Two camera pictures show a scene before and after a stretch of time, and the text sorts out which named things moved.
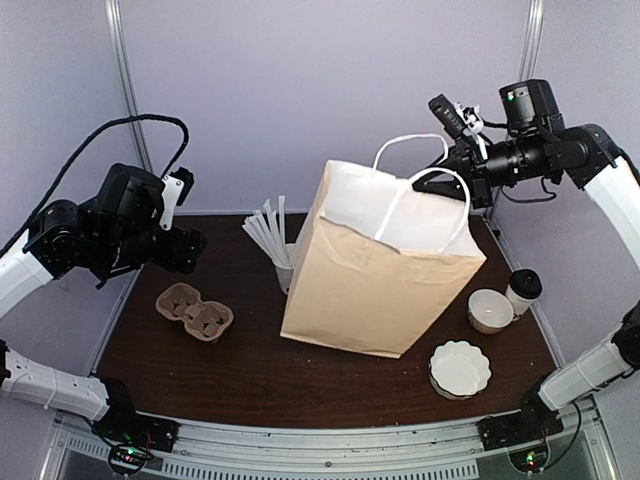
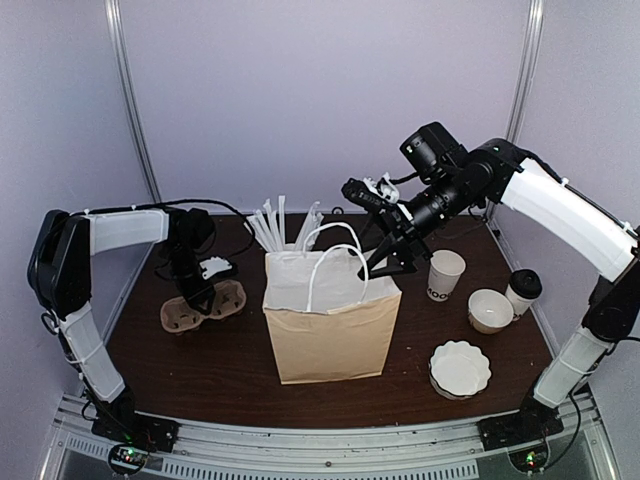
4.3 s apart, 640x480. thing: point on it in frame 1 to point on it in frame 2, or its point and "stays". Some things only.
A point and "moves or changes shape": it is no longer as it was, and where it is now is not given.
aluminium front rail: x=437 y=450 stays
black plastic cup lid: x=526 y=283 stays
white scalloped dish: x=458 y=369 stays
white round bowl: x=489 y=311 stays
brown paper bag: x=378 y=263 moves or changes shape
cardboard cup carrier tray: x=206 y=320 moves or changes shape
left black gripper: x=185 y=251 to x=196 y=297
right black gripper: x=465 y=152 to x=399 y=228
